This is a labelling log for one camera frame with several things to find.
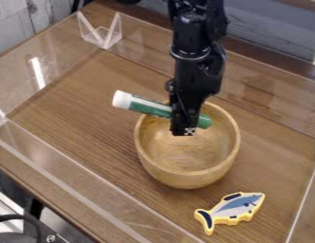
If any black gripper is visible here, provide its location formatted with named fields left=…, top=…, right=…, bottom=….
left=165, top=44, right=226, bottom=136

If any brown wooden bowl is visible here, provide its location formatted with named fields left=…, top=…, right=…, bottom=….
left=133, top=103, right=241, bottom=189

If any yellow blue fish toy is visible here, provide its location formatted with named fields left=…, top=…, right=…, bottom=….
left=194, top=192, right=265, bottom=235

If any black cable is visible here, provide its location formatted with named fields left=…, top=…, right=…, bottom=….
left=0, top=214, right=42, bottom=243

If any green white marker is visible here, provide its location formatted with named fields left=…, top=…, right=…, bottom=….
left=111, top=90, right=212, bottom=129

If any clear acrylic tray wall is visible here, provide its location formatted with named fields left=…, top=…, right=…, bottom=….
left=0, top=118, right=201, bottom=243

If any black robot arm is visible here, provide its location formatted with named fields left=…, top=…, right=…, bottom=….
left=165, top=0, right=229, bottom=136

